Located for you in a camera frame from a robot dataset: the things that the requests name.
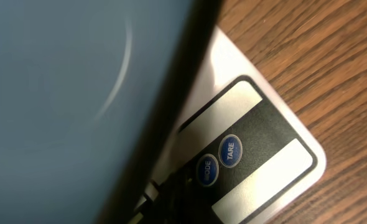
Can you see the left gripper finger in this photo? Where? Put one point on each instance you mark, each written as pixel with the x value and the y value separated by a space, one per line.
pixel 174 201

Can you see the white digital kitchen scale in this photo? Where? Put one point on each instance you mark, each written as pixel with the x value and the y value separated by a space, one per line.
pixel 246 150

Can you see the blue metal bowl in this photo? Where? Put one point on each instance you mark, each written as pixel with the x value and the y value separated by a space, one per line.
pixel 89 93

